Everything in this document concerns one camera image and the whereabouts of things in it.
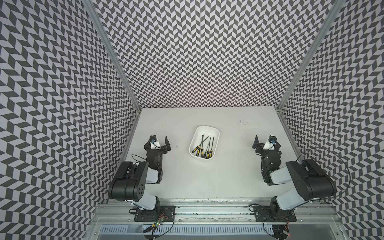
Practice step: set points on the right corner aluminium post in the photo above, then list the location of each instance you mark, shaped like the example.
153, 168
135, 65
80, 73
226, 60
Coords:
329, 20

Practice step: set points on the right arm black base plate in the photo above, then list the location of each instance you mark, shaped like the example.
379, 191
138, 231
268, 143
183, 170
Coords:
264, 213

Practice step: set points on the aluminium front rail frame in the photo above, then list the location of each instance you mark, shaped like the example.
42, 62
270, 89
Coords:
221, 219

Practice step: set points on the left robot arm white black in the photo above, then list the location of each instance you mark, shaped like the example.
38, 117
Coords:
130, 180

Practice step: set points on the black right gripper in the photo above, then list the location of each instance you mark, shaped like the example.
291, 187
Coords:
259, 147

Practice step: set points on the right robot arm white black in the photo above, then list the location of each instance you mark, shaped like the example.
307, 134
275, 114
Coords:
310, 181

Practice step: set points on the corner aluminium post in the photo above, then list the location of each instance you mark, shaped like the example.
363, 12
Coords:
329, 20
94, 18

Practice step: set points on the white plastic storage box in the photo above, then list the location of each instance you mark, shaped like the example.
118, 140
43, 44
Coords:
209, 132

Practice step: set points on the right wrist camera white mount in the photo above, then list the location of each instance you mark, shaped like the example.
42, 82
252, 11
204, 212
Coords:
271, 143

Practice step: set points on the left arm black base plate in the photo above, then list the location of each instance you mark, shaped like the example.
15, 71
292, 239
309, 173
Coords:
154, 213

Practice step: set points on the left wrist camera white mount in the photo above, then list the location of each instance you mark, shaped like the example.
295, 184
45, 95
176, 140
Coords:
154, 143

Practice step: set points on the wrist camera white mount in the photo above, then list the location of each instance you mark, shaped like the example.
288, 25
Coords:
271, 143
154, 143

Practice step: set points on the left corner aluminium post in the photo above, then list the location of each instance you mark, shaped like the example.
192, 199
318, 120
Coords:
94, 18

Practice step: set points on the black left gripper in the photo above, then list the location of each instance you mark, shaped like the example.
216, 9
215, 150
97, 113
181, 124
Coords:
163, 148

